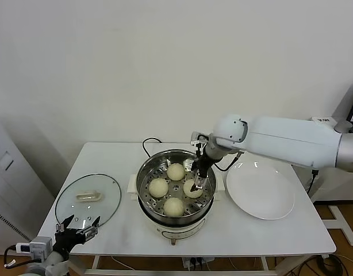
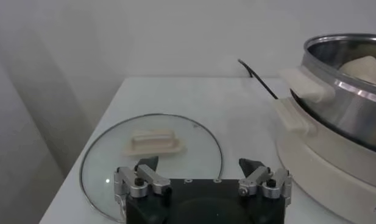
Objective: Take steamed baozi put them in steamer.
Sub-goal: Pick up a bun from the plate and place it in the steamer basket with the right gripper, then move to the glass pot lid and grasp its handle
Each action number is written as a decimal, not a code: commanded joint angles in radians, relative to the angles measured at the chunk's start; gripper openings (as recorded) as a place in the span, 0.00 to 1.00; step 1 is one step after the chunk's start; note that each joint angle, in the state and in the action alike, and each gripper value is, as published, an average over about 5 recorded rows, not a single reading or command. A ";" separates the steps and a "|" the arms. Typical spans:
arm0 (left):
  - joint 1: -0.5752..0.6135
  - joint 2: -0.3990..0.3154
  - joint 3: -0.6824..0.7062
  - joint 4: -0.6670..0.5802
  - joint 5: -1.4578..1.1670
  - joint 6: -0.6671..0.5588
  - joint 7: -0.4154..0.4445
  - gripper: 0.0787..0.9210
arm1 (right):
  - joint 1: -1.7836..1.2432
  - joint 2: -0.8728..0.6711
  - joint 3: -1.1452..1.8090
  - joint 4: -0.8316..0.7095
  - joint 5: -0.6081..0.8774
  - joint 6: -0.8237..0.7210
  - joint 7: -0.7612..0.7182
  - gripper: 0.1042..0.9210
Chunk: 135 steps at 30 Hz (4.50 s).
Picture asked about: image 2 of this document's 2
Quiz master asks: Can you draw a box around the white steamed baozi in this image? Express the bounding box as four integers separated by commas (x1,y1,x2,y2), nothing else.
338,55,376,86

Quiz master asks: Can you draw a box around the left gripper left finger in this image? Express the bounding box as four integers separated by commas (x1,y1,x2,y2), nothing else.
114,156,171,198

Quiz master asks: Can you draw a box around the white electric cooker base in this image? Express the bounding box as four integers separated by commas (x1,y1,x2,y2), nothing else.
271,97,376,224

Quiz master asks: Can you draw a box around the round glass pot lid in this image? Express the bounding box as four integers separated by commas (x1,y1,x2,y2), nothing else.
79,113,224,223

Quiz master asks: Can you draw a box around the white rectangular table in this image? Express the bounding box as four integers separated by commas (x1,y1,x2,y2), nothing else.
40,75,376,224

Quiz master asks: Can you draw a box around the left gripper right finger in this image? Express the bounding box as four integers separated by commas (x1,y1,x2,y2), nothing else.
238,158,293,205

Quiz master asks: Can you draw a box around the black cooker power cable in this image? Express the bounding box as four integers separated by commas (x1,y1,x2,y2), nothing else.
238,58,279,100

